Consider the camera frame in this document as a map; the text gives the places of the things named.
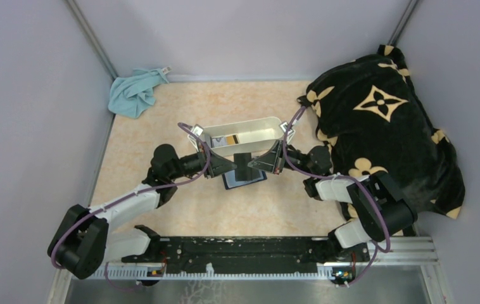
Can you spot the black gold patterned blanket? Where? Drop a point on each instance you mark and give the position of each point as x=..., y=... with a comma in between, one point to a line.
x=371, y=120

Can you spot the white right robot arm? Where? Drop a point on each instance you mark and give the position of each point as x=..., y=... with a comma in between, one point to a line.
x=381, y=206

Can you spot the white card in bin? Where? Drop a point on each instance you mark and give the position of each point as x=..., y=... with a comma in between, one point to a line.
x=219, y=142

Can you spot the black glossy credit card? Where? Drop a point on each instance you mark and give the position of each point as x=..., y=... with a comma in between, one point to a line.
x=243, y=171

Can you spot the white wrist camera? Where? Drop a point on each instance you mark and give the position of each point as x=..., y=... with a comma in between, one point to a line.
x=288, y=131
x=196, y=136

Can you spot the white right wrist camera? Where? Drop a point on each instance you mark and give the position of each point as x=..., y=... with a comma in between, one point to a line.
x=288, y=131

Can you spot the blue leather card holder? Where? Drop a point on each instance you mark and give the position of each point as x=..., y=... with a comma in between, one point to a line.
x=230, y=181

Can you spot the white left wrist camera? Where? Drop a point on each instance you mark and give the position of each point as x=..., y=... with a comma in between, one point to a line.
x=196, y=136

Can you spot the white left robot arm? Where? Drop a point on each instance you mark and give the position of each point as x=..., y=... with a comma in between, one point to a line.
x=86, y=237

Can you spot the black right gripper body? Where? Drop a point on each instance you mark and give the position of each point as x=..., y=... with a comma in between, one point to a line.
x=279, y=158

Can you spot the light blue cloth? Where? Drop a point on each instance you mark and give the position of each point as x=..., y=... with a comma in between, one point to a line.
x=131, y=96

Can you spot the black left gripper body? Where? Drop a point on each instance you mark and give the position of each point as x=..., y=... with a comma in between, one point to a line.
x=211, y=164

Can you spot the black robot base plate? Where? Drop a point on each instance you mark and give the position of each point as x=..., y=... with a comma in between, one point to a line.
x=247, y=255

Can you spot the white oval plastic bin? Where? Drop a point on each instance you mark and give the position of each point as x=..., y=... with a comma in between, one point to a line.
x=255, y=136

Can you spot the aluminium frame rail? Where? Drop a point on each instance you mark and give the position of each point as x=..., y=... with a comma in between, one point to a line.
x=404, y=251

